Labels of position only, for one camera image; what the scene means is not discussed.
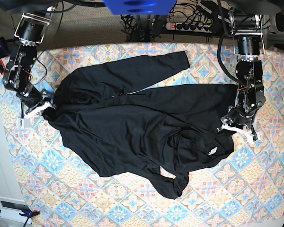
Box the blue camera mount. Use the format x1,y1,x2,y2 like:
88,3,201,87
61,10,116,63
103,0,176,15

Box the black t-shirt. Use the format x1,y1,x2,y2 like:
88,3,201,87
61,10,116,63
43,52,237,199

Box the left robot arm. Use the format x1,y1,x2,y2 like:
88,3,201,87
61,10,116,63
217,0,284,143

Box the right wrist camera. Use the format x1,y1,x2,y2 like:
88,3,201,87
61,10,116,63
19,118,31,128

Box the lower left table clamp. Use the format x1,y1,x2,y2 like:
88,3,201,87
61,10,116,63
0,209,40,227

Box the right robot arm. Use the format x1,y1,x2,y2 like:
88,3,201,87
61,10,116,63
0,0,65,123

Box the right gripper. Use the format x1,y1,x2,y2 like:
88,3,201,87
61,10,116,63
16,87,56,120

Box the white wall outlet box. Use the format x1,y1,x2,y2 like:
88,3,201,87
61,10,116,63
0,196,30,224

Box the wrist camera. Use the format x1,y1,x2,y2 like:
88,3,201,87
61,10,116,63
19,118,31,128
251,132,261,143

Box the white power strip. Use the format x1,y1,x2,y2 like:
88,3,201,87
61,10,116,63
165,22,211,33

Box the patterned tablecloth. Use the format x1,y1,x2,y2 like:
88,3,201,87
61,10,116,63
0,51,284,227

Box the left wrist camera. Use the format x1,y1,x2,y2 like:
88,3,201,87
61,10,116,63
251,132,261,143

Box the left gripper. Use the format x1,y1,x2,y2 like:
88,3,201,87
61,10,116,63
217,107,257,143

